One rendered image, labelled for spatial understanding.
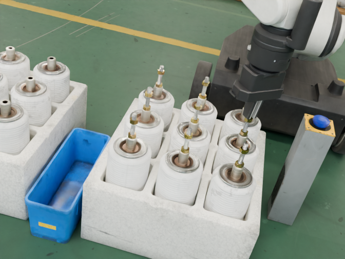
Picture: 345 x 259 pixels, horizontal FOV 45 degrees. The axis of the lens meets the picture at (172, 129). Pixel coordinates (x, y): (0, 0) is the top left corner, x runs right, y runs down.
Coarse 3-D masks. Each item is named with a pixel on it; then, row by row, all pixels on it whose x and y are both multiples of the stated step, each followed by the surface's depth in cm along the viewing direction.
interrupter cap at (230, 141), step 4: (228, 136) 100; (232, 136) 100; (236, 136) 101; (228, 140) 99; (232, 140) 99; (236, 140) 100; (248, 140) 100; (252, 140) 100; (228, 144) 98; (232, 144) 98; (248, 144) 99; (252, 144) 99; (228, 148) 97; (232, 148) 97; (236, 148) 97; (248, 148) 98; (252, 148) 98; (236, 152) 96; (248, 152) 96; (252, 152) 97
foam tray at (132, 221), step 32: (256, 160) 106; (96, 192) 90; (128, 192) 90; (256, 192) 97; (96, 224) 96; (128, 224) 94; (160, 224) 91; (192, 224) 89; (224, 224) 87; (256, 224) 89; (160, 256) 97; (192, 256) 95; (224, 256) 93
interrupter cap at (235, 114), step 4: (232, 112) 109; (236, 112) 110; (240, 112) 110; (232, 116) 108; (236, 116) 108; (236, 120) 106; (240, 120) 107; (252, 120) 108; (256, 120) 108; (240, 124) 105; (252, 124) 106; (256, 124) 106
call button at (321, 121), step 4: (316, 116) 99; (320, 116) 100; (316, 120) 98; (320, 120) 98; (324, 120) 98; (328, 120) 99; (316, 124) 99; (320, 124) 97; (324, 124) 97; (328, 124) 98
